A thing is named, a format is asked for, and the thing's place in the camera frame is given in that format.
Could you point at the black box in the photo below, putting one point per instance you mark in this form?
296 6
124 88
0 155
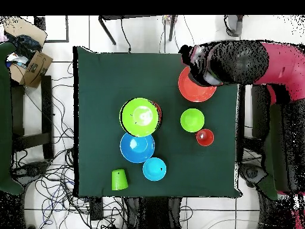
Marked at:
259 112

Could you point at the small turquoise bowl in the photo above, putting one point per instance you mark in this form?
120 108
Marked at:
154 169

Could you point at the black square frame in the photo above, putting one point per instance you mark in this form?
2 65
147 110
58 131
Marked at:
40 22

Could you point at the orange cup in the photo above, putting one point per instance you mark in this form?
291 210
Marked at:
205 137

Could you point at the printed cardboard box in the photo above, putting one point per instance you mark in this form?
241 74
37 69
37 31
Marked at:
35 69

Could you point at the plain cardboard box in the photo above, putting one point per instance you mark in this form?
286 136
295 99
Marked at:
26 28

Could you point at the large orange bowl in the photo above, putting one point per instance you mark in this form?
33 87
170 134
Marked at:
193 91

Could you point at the black table frame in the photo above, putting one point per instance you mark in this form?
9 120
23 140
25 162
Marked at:
172 26

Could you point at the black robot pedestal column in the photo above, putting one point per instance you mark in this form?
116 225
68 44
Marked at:
155 212

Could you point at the person's foot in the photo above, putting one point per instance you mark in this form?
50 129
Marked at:
234 25

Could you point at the black bench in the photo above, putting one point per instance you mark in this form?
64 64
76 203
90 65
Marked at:
47 107

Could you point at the green cup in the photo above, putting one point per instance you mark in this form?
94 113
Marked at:
119 180

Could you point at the large green bowl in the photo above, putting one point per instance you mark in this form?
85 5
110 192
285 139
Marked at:
139 117

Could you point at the small orange bowl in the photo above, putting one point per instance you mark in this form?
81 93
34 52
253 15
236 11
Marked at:
159 112

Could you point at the large blue bowl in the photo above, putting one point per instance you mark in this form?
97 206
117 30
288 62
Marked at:
137 149

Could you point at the green cloth covered table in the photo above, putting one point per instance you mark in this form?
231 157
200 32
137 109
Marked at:
275 143
4 119

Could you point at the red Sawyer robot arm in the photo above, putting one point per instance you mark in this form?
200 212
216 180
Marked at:
281 64

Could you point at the small green bowl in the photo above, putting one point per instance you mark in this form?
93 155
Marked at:
192 120

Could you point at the grey pedestal leg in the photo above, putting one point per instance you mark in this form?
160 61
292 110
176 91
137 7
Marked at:
31 169
252 173

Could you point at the dark green tablecloth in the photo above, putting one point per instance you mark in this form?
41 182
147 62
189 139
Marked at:
100 83

